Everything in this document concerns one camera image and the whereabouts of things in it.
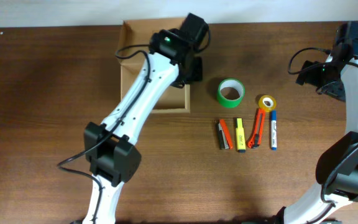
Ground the yellow highlighter pen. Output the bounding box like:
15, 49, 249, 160
236, 118, 246, 153

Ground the green tape roll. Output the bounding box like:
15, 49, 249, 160
216, 78, 245, 108

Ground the blue white marker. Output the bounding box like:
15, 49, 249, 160
270, 110, 277, 151

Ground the orange utility knife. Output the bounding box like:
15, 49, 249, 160
247, 108, 265, 149

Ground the yellow clear tape roll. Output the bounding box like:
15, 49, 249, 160
258, 95, 277, 112

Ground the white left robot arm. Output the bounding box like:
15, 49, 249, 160
82, 13, 210, 223

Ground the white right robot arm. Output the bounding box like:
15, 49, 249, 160
272, 22, 358, 223

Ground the brown cardboard box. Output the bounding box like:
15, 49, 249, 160
118, 17, 190, 113

